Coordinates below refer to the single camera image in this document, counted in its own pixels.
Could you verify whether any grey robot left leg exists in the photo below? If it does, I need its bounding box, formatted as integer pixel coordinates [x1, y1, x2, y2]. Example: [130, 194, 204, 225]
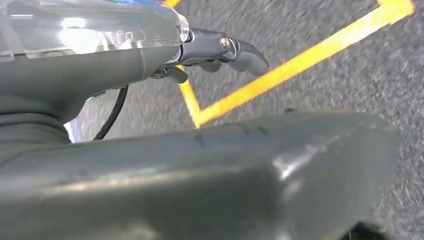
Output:
[0, 110, 402, 240]

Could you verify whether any black left camera cable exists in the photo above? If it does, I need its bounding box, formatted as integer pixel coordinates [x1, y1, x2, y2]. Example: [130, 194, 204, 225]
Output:
[93, 85, 130, 142]

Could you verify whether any yellow floor tape rectangle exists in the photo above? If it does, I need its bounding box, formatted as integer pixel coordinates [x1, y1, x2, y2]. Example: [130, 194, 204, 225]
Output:
[162, 0, 417, 129]

